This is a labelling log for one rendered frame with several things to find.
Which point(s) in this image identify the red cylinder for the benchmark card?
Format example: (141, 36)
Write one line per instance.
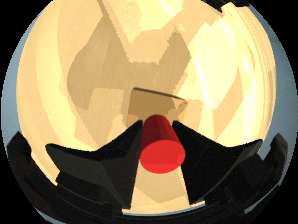
(161, 151)

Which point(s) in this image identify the brown rectangular block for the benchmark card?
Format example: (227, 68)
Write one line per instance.
(144, 103)

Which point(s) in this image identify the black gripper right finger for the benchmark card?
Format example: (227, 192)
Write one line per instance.
(206, 162)

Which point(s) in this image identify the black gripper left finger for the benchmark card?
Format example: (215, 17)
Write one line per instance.
(114, 166)

